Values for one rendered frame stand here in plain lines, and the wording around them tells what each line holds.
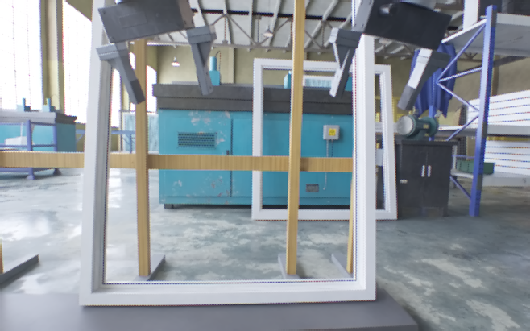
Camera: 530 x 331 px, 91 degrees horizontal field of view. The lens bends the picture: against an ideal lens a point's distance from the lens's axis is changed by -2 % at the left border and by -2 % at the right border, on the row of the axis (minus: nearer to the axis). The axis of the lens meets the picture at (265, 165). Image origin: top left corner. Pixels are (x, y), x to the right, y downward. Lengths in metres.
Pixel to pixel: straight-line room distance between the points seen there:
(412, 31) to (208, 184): 2.37
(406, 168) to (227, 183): 1.71
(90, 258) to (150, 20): 0.96
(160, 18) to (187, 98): 2.22
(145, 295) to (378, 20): 1.12
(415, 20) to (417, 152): 2.42
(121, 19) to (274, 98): 2.20
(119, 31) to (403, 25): 0.43
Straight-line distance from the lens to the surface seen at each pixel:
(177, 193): 2.74
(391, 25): 0.48
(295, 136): 1.27
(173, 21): 0.46
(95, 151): 1.20
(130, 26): 0.50
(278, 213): 2.38
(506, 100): 4.07
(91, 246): 1.23
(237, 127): 2.61
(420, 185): 2.93
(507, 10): 4.03
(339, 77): 0.47
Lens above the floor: 0.69
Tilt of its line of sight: 5 degrees down
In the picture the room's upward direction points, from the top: 1 degrees clockwise
